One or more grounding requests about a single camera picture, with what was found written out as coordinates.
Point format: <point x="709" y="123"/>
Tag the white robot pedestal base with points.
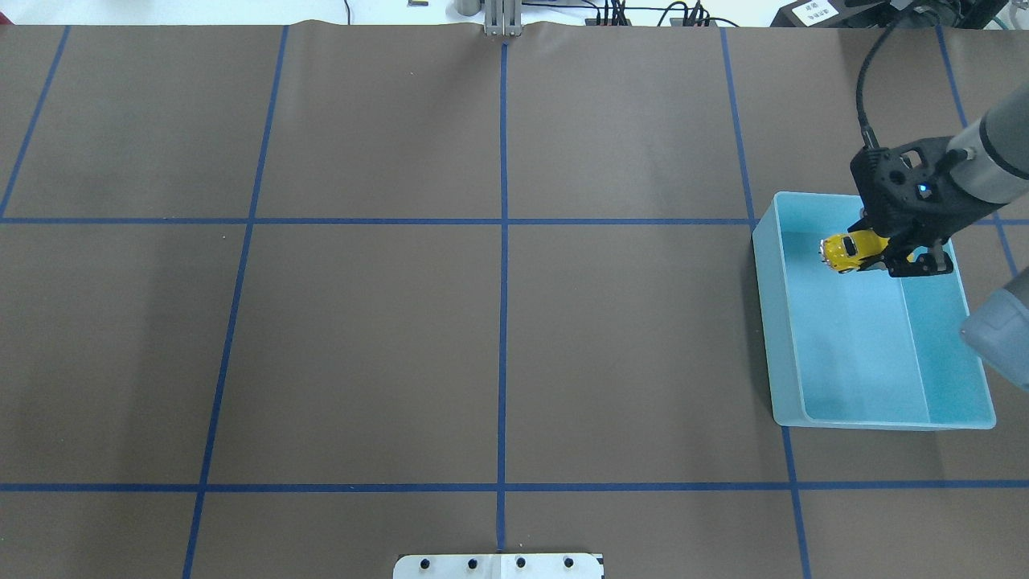
<point x="501" y="565"/>

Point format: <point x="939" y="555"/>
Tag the light blue plastic bin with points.
<point x="859" y="350"/>

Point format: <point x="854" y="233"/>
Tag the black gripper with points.
<point x="935" y="220"/>

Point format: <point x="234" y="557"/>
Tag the aluminium frame post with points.
<point x="502" y="18"/>

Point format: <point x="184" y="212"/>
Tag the yellow beetle toy car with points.
<point x="848" y="252"/>

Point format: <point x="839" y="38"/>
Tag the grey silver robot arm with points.
<point x="988" y="158"/>

